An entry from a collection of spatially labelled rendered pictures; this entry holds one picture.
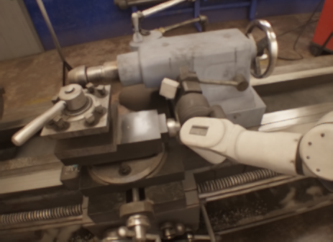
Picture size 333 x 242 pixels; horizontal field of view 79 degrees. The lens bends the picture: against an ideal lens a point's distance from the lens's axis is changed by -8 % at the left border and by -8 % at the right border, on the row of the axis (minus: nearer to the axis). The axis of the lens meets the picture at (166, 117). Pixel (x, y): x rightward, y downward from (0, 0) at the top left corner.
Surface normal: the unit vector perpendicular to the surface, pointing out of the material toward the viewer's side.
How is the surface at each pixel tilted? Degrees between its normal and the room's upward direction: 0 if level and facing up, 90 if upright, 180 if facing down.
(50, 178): 36
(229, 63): 76
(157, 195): 0
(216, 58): 82
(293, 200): 0
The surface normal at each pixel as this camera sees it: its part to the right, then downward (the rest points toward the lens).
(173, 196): -0.09, -0.71
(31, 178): 0.02, -0.18
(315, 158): -0.73, 0.20
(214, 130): -0.62, -0.49
